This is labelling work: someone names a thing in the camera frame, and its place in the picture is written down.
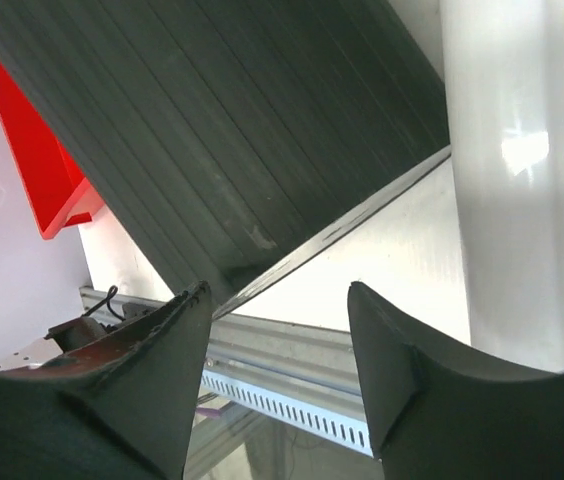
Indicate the black plastic bucket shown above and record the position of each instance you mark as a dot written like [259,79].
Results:
[224,134]

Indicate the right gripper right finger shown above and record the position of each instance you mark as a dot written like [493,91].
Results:
[437,408]

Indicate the white plastic tub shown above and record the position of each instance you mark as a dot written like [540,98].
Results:
[504,79]

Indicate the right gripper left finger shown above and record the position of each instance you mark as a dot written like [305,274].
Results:
[120,407]

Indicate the white slotted cable duct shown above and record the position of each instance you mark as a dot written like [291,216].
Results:
[307,415]

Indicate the red plastic tray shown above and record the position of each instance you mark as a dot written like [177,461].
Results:
[58,192]

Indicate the aluminium mounting rail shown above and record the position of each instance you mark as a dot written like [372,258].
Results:
[305,362]

